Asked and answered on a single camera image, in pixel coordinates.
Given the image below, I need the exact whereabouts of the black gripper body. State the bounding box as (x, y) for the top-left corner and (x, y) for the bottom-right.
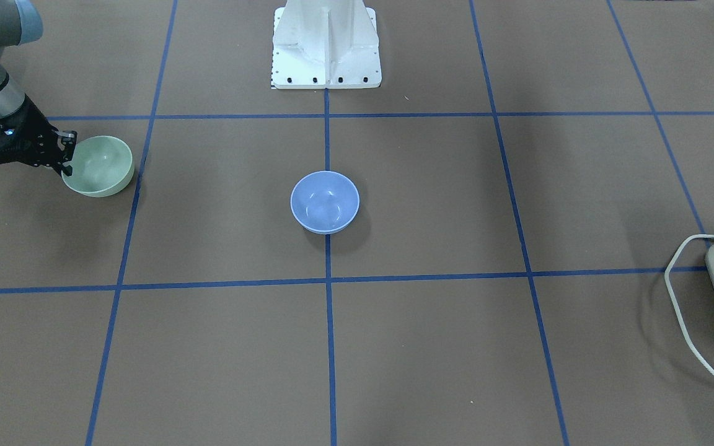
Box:
(0, 99), (61, 169)

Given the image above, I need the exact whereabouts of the green bowl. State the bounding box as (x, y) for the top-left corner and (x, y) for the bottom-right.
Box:
(61, 136), (135, 198)

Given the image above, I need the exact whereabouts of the blue bowl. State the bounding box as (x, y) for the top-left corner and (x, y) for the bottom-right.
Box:
(289, 170), (361, 235)

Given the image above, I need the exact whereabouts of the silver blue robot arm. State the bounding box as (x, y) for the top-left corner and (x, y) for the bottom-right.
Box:
(0, 1), (77, 176)

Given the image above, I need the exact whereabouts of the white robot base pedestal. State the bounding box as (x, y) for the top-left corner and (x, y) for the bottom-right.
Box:
(270, 1), (382, 90)

